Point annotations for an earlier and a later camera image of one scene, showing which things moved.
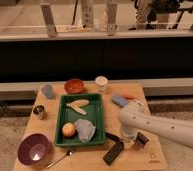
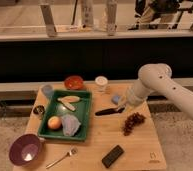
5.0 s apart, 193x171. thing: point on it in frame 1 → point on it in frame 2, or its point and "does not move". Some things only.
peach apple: x=68 y=129 → x=54 y=122
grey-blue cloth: x=85 y=129 → x=70 y=124
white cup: x=101 y=83 does not move
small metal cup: x=40 y=112 does not move
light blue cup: x=48 y=91 does not move
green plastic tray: x=94 y=114 → x=53 y=107
